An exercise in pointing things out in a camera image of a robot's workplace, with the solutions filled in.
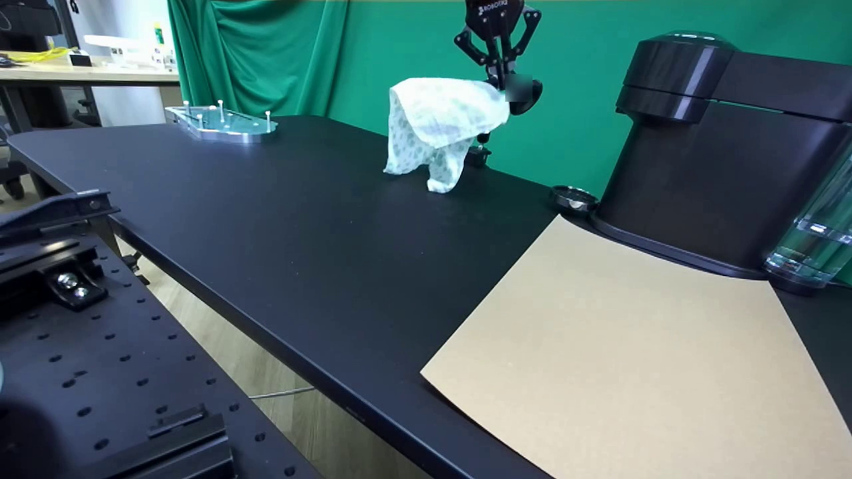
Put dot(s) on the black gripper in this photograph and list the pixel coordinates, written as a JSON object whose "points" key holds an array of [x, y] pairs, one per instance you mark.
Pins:
{"points": [[496, 33]]}

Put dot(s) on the white towel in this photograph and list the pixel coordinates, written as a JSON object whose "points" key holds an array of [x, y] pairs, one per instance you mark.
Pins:
{"points": [[436, 122]]}

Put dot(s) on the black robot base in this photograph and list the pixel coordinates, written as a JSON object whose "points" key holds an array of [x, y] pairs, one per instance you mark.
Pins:
{"points": [[725, 147]]}

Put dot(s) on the green backdrop curtain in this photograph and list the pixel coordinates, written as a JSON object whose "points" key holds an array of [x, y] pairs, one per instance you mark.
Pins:
{"points": [[341, 58]]}

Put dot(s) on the brown cardboard sheet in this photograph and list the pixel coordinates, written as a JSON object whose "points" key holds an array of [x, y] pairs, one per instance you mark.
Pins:
{"points": [[594, 361]]}

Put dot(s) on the clear glass dome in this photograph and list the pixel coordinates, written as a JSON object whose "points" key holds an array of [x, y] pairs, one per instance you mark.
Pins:
{"points": [[818, 243]]}

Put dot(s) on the wooden desk in background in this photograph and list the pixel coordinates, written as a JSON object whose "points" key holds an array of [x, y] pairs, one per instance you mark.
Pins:
{"points": [[53, 69]]}

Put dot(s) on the black mounting clamp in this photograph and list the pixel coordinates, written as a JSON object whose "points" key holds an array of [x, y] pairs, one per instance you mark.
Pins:
{"points": [[54, 218]]}

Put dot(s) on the black perforated breadboard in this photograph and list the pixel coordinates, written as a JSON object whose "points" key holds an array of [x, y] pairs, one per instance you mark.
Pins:
{"points": [[100, 383]]}

